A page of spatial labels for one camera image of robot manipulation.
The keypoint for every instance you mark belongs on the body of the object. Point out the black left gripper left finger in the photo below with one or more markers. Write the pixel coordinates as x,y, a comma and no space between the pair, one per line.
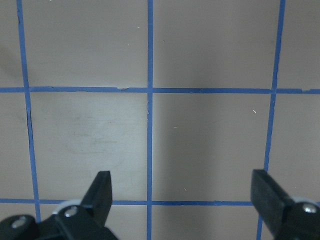
73,220

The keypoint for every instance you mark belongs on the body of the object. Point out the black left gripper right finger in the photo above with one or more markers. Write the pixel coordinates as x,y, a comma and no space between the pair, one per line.
286,217

